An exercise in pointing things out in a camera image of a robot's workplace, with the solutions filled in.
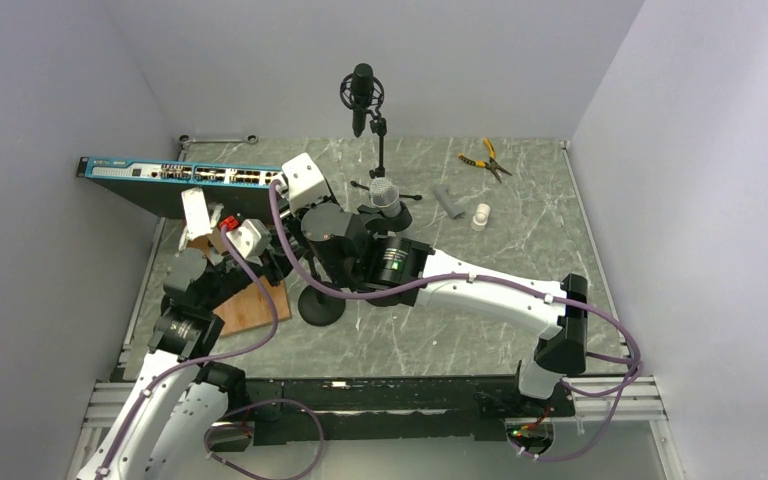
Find grey pipe piece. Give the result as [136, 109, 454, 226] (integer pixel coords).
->
[432, 184, 465, 220]

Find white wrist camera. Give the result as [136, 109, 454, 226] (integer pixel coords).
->
[281, 152, 332, 212]
[218, 216, 271, 262]

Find left black round-base mic stand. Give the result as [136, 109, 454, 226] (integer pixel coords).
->
[297, 257, 346, 327]

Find yellow black pliers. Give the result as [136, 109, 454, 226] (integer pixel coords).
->
[457, 138, 512, 183]

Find black tripod shock-mount stand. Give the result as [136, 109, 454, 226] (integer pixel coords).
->
[339, 73, 388, 180]

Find black round-base mic stand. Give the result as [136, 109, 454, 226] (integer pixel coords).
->
[297, 257, 346, 327]
[357, 201, 413, 235]

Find centre black round-base mic stand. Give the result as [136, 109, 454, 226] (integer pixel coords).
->
[357, 201, 413, 235]

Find wooden board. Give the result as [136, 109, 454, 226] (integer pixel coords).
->
[185, 228, 293, 339]

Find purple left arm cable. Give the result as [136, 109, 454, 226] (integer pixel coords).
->
[92, 225, 282, 480]

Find blue network switch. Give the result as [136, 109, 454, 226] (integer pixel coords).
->
[76, 156, 281, 222]

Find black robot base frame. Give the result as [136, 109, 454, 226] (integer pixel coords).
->
[206, 374, 575, 452]

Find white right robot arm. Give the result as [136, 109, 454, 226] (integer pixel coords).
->
[300, 203, 588, 415]

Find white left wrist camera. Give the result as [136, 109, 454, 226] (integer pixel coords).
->
[218, 216, 271, 262]

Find white pipe fitting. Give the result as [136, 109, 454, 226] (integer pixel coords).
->
[471, 203, 491, 231]

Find black condenser microphone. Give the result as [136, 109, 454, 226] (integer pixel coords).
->
[349, 63, 374, 138]

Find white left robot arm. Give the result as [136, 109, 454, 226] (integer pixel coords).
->
[77, 230, 281, 479]

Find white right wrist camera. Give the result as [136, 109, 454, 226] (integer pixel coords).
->
[281, 152, 332, 212]

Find silver combination wrench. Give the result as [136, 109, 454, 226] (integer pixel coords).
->
[178, 134, 260, 147]

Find white plastic clip part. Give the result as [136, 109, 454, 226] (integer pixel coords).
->
[177, 187, 224, 251]

